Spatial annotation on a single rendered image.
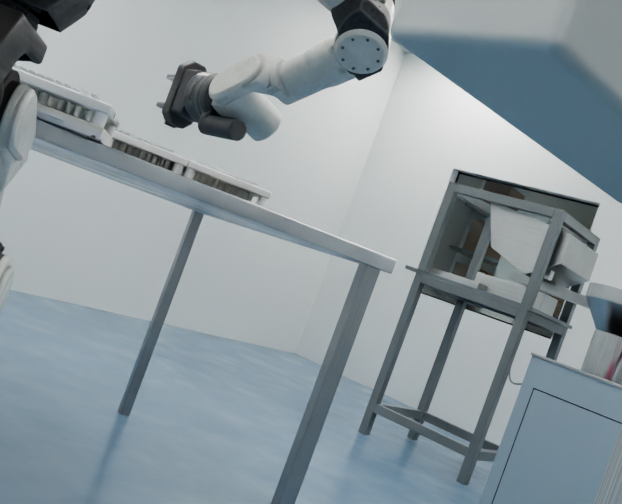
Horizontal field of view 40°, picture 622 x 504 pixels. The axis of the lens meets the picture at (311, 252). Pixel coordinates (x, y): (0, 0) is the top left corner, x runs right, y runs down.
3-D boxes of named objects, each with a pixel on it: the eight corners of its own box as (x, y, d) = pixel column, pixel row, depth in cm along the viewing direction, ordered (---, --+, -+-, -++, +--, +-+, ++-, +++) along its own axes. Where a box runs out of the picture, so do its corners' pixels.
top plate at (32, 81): (6, 86, 180) (9, 77, 180) (117, 128, 184) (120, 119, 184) (-20, 65, 156) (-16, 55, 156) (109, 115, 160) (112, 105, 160)
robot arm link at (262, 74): (210, 74, 140) (274, 41, 133) (244, 108, 145) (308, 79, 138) (203, 102, 136) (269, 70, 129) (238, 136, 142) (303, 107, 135)
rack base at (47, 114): (-2, 108, 180) (2, 97, 180) (109, 150, 184) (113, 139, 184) (-30, 91, 156) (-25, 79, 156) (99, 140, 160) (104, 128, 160)
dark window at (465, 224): (412, 292, 720) (457, 169, 722) (413, 292, 721) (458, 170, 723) (556, 343, 639) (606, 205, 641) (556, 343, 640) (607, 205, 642)
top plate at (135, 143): (90, 134, 241) (93, 128, 241) (171, 166, 249) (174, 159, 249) (97, 131, 218) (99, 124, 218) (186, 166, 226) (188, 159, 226)
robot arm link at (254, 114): (214, 61, 144) (253, 64, 135) (253, 102, 151) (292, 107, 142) (177, 114, 142) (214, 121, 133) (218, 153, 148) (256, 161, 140)
